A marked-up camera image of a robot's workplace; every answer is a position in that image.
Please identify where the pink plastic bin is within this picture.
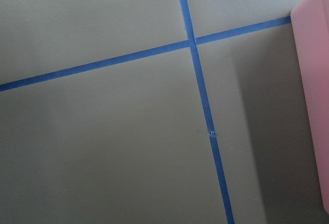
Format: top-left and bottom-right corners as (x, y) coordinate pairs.
(291, 0), (328, 211)

